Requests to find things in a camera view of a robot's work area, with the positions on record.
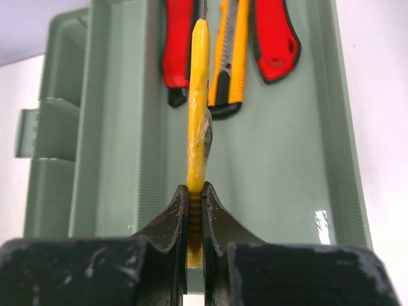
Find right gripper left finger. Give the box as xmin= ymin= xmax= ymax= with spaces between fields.
xmin=1 ymin=185 xmax=188 ymax=305

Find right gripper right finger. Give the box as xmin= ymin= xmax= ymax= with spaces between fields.
xmin=202 ymin=183 xmax=399 ymax=305

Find green plastic toolbox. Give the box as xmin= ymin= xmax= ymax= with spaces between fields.
xmin=14 ymin=0 xmax=374 ymax=251

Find yellow utility knife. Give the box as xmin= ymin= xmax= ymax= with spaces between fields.
xmin=187 ymin=18 xmax=210 ymax=268

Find orange utility knife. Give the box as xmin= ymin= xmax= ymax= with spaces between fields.
xmin=208 ymin=0 xmax=250 ymax=120

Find red black pliers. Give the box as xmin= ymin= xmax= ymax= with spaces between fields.
xmin=162 ymin=0 xmax=200 ymax=108

